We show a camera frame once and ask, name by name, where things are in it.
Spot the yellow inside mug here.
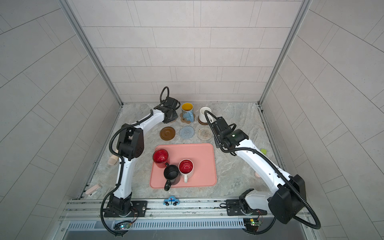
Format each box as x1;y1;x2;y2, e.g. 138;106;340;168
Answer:
182;103;195;123

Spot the multicolour woven round coaster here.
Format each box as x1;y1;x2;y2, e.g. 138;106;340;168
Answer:
198;127;213;141

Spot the paw shaped cork coaster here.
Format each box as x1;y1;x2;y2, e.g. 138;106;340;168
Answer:
180;113;195;124

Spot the dark brown wooden coaster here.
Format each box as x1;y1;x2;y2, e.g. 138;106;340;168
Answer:
160;127;176;141

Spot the grey-blue woven round coaster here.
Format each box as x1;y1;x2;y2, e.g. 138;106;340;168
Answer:
179;126;195;140

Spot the white mug red inside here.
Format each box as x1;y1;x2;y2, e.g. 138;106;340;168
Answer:
178;159;194;183

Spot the black mug front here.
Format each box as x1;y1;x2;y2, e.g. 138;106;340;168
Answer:
164;164;181;191

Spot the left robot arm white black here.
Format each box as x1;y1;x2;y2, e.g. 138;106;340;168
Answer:
100;87;181;237

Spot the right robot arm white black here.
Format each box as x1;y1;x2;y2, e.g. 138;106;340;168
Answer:
204;111;321;230

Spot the pink rectangular tray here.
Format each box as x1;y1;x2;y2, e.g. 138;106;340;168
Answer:
155;143;217;189

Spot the wooden rolling pin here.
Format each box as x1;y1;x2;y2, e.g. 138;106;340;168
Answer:
107;155;120;166

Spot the blue toy car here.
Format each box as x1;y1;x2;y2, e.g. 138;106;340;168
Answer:
163;196;180;206

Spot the ventilation grille strip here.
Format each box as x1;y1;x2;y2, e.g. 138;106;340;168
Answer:
67;218;245;231

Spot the right circuit board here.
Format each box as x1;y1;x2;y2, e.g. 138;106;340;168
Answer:
243;219;261;232

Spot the circuit board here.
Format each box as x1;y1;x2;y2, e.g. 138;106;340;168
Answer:
243;219;261;232
114;221;132;231

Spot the pink eraser block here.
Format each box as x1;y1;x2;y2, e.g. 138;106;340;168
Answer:
85;184;101;196

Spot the left circuit board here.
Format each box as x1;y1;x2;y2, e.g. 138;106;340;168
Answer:
114;221;132;231

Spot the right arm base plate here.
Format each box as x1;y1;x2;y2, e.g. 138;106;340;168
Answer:
220;200;268;216

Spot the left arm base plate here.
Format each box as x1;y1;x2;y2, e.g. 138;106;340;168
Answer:
103;200;148;218

